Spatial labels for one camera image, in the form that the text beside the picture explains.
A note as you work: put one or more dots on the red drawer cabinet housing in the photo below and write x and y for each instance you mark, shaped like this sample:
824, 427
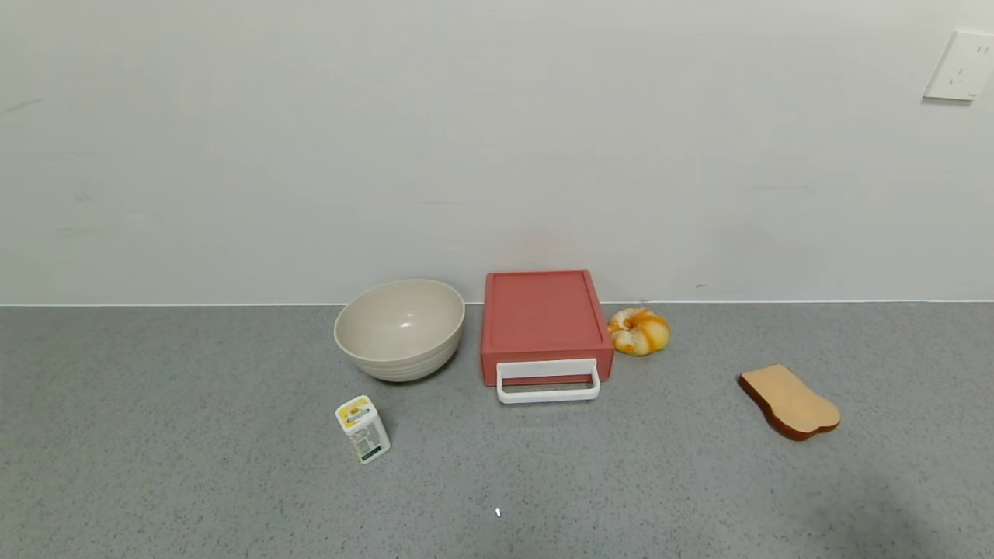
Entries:
543, 310

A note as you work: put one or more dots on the beige ribbed bowl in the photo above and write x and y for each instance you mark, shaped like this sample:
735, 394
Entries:
400, 330

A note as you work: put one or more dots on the orange round bun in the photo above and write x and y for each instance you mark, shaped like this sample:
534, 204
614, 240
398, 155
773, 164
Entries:
641, 332

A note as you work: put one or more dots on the small yellow white carton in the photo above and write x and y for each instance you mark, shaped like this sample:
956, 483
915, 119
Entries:
363, 431

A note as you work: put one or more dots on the toast slice with brown crust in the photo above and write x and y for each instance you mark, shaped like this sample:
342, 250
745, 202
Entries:
788, 400

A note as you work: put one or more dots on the white wall socket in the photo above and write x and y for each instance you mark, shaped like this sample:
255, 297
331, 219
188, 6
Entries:
961, 68

